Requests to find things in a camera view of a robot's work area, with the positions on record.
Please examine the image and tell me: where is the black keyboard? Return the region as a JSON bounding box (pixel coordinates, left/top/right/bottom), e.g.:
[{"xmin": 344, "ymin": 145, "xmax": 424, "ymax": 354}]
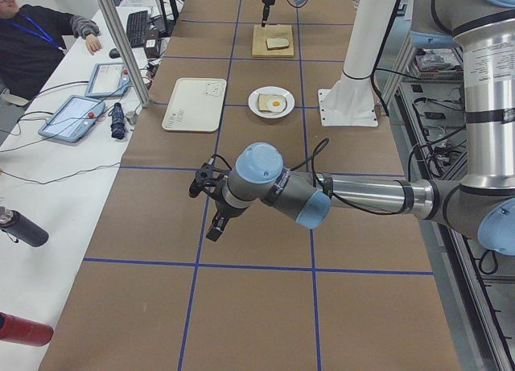
[{"xmin": 126, "ymin": 10, "xmax": 150, "ymax": 47}]

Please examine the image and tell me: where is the bread slice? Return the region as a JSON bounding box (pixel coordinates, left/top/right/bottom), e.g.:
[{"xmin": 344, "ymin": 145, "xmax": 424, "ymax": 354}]
[
  {"xmin": 266, "ymin": 37, "xmax": 290, "ymax": 51},
  {"xmin": 257, "ymin": 93, "xmax": 287, "ymax": 113}
]

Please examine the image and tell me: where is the white round plate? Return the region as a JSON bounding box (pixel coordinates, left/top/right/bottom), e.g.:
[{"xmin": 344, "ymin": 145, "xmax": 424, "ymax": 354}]
[{"xmin": 248, "ymin": 86, "xmax": 295, "ymax": 119}]

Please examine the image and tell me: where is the bread slice on plate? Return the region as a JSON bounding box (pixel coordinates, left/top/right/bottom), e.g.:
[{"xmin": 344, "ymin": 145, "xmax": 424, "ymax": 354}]
[{"xmin": 257, "ymin": 93, "xmax": 287, "ymax": 113}]

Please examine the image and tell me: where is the black computer mouse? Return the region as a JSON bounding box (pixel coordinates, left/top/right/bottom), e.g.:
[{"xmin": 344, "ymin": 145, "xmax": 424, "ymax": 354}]
[{"xmin": 109, "ymin": 48, "xmax": 120, "ymax": 59}]

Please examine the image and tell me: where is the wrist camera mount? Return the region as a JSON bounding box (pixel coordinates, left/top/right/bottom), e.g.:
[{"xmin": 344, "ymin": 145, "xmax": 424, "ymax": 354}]
[{"xmin": 188, "ymin": 161, "xmax": 231, "ymax": 200}]

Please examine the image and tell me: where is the near teach pendant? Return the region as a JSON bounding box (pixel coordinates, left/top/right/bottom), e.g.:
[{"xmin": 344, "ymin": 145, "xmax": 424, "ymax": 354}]
[{"xmin": 38, "ymin": 95, "xmax": 105, "ymax": 143}]

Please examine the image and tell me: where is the black water bottle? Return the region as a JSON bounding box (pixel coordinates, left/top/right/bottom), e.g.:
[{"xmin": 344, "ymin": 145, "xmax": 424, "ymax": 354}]
[{"xmin": 1, "ymin": 206, "xmax": 49, "ymax": 247}]

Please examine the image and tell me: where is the aluminium frame post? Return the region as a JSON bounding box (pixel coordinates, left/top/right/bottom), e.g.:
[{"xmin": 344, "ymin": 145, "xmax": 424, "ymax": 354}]
[{"xmin": 97, "ymin": 0, "xmax": 151, "ymax": 108}]

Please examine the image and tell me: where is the fried egg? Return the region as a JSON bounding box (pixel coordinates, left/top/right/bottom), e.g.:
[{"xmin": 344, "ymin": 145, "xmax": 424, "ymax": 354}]
[{"xmin": 266, "ymin": 97, "xmax": 287, "ymax": 113}]

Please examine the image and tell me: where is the small black box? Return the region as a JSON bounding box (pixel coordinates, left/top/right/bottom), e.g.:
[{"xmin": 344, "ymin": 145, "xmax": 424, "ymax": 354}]
[{"xmin": 143, "ymin": 39, "xmax": 161, "ymax": 59}]

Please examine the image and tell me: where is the folded dark blue umbrella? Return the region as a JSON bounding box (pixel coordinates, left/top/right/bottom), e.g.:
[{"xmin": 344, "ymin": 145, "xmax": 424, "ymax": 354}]
[{"xmin": 110, "ymin": 102, "xmax": 126, "ymax": 140}]

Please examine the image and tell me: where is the cream bear serving tray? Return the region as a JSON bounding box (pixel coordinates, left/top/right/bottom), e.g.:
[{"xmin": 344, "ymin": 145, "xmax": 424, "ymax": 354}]
[{"xmin": 162, "ymin": 77, "xmax": 227, "ymax": 133}]

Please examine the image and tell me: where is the seated person in black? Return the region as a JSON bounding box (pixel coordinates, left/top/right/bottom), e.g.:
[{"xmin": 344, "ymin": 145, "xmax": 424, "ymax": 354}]
[{"xmin": 1, "ymin": 0, "xmax": 101, "ymax": 101}]

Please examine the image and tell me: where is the far teach pendant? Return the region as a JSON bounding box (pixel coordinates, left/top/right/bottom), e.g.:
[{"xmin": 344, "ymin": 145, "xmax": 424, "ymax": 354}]
[{"xmin": 84, "ymin": 63, "xmax": 131, "ymax": 98}]

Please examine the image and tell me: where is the red water bottle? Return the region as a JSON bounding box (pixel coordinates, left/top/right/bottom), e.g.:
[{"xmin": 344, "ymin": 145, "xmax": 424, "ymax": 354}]
[{"xmin": 1, "ymin": 312, "xmax": 54, "ymax": 347}]

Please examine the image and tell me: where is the wooden cutting board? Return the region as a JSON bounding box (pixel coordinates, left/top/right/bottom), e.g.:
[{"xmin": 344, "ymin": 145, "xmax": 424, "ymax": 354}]
[{"xmin": 252, "ymin": 24, "xmax": 295, "ymax": 58}]

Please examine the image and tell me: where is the teach pendant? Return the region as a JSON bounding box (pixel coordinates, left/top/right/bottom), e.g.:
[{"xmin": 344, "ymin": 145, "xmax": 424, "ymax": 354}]
[
  {"xmin": 38, "ymin": 95, "xmax": 105, "ymax": 143},
  {"xmin": 84, "ymin": 63, "xmax": 131, "ymax": 98}
]

